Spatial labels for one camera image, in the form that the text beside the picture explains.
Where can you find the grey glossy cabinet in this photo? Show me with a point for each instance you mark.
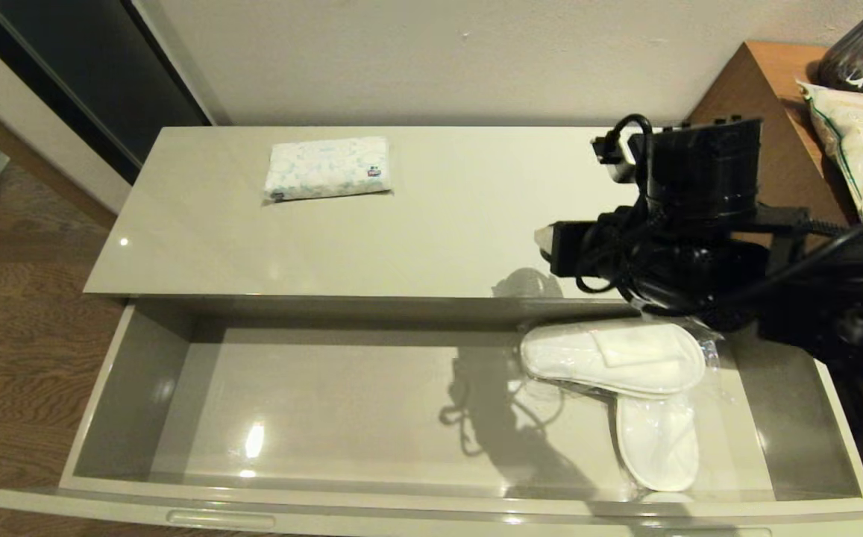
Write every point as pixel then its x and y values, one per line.
pixel 327 253

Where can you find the brown wooden side cabinet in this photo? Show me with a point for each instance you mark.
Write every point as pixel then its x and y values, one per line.
pixel 782 82

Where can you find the brown wooden door trim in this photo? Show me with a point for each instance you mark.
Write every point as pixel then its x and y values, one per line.
pixel 28 156

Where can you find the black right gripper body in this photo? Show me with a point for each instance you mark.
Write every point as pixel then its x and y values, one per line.
pixel 571 250

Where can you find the grey cabinet drawer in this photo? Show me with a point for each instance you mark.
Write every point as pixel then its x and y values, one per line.
pixel 327 403

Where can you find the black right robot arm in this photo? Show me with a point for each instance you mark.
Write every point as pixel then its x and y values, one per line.
pixel 700 171

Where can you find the single white bagged slipper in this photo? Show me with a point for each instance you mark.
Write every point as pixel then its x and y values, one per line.
pixel 658 447

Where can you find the white blue tissue pack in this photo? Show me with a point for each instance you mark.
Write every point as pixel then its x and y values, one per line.
pixel 327 170

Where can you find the dark door panel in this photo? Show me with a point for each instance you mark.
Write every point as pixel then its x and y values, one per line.
pixel 103 67

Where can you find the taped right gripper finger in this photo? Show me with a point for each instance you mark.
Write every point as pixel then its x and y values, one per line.
pixel 544 242

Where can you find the white slippers pair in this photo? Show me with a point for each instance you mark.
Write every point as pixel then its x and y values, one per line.
pixel 625 365

